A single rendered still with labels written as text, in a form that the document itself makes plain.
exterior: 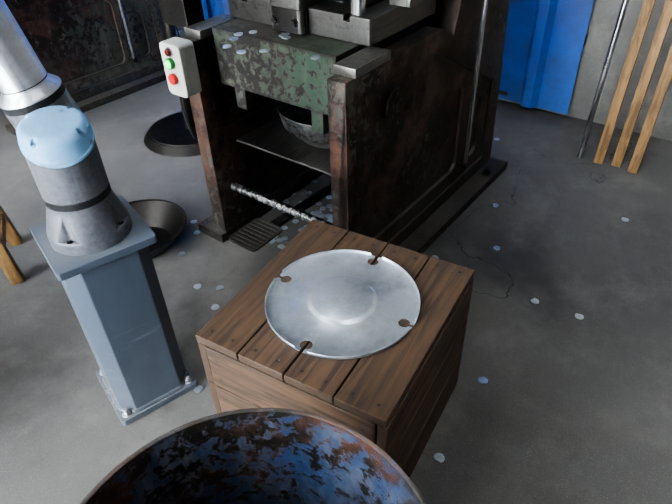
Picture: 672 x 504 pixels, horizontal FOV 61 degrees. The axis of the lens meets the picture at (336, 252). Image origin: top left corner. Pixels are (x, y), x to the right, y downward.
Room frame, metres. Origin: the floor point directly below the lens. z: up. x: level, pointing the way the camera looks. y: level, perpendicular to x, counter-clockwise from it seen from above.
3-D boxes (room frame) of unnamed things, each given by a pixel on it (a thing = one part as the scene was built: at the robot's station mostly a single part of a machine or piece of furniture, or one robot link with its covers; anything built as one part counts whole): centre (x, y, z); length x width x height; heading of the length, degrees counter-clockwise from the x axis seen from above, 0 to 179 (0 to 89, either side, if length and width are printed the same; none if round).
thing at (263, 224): (1.44, 0.07, 0.14); 0.59 x 0.10 x 0.05; 142
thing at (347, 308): (0.78, -0.01, 0.35); 0.29 x 0.29 x 0.01
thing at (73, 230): (0.89, 0.47, 0.50); 0.15 x 0.15 x 0.10
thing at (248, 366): (0.78, -0.01, 0.18); 0.40 x 0.38 x 0.35; 149
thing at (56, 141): (0.90, 0.47, 0.62); 0.13 x 0.12 x 0.14; 28
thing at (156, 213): (1.44, 0.61, 0.04); 0.30 x 0.30 x 0.07
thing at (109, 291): (0.89, 0.47, 0.23); 0.19 x 0.19 x 0.45; 36
